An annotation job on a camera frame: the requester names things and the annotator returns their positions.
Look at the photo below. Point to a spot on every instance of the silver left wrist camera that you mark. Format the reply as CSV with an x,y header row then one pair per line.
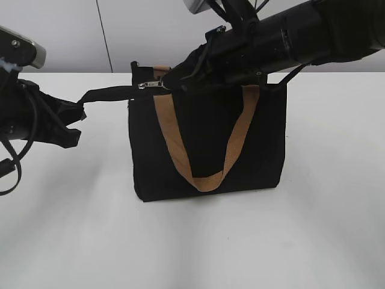
x,y
18,51

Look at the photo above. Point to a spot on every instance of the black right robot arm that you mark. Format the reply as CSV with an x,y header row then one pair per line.
x,y
312,33

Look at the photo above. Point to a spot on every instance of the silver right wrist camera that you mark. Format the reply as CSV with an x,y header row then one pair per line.
x,y
199,6

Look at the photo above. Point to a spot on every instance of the silver zipper pull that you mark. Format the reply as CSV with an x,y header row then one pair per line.
x,y
150,85

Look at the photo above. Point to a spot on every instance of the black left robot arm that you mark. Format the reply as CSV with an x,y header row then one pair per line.
x,y
27,112

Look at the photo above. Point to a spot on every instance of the black tote bag tan handles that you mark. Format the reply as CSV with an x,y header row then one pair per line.
x,y
220,141

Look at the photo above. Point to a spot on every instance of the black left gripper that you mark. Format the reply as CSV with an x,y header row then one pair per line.
x,y
51,115

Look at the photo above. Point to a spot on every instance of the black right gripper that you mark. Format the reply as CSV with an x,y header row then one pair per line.
x,y
227,58

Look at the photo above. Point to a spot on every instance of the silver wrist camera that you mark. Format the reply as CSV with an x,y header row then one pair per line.
x,y
199,6
18,51

